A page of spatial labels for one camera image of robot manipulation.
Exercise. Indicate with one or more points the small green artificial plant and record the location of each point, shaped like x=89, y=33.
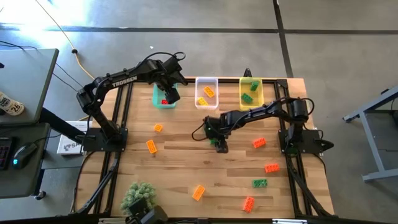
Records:
x=138, y=193

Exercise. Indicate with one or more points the black aluminium table frame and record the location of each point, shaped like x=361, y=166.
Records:
x=230, y=80

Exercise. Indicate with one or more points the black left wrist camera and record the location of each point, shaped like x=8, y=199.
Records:
x=175, y=68

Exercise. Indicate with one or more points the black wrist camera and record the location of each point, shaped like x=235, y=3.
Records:
x=175, y=68
x=209, y=124

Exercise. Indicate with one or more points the desk caster wheel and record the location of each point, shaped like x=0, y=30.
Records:
x=40, y=195

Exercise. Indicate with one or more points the black diagonal desk leg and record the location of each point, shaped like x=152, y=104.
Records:
x=59, y=124

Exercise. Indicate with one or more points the white printed box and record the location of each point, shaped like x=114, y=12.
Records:
x=66, y=146

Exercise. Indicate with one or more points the black computer mouse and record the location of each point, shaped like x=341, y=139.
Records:
x=25, y=154

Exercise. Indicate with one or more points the red-orange eight-stud block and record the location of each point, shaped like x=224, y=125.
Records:
x=248, y=204
x=164, y=102
x=272, y=168
x=259, y=142

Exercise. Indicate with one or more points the yellow eight-stud block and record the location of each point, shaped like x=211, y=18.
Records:
x=202, y=101

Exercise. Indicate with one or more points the amber eight-stud block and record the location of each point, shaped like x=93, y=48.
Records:
x=198, y=193
x=151, y=147
x=209, y=91

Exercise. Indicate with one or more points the dark lower desk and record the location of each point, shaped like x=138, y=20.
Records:
x=18, y=183

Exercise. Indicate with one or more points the black keyboard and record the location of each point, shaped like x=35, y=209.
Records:
x=4, y=154

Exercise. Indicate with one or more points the clear plastic bin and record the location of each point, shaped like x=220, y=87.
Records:
x=199, y=84

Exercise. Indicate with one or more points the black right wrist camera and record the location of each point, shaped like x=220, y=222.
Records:
x=209, y=124

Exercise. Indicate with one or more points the amber four-stud block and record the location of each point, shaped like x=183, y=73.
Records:
x=158, y=127

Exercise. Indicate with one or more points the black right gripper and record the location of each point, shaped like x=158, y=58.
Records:
x=222, y=127

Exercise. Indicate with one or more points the teal plastic bin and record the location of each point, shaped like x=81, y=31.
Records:
x=157, y=99

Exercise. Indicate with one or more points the silver metal bracket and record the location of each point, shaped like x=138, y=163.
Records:
x=112, y=221
x=289, y=221

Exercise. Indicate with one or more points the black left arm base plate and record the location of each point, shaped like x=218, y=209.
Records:
x=119, y=144

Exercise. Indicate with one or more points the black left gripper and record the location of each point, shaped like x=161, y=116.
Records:
x=168, y=84

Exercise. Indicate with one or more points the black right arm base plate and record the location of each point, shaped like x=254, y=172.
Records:
x=311, y=143

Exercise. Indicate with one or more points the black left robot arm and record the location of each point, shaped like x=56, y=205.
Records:
x=124, y=81

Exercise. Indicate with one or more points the grey metal stand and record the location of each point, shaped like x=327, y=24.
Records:
x=373, y=146

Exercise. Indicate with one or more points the grey desk top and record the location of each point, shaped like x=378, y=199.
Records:
x=28, y=77

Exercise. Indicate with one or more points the black upright frame post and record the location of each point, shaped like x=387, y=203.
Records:
x=247, y=73

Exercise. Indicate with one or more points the yellow plastic bin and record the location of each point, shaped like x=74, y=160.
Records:
x=259, y=104

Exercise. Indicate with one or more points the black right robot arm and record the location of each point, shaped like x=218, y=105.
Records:
x=258, y=113

